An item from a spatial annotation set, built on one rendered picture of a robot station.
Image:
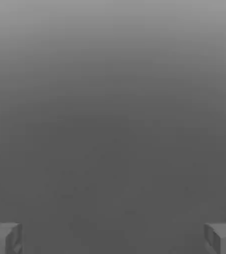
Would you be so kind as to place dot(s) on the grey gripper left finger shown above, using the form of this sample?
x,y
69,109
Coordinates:
x,y
1,239

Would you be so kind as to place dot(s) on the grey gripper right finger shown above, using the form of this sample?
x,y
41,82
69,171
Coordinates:
x,y
224,240

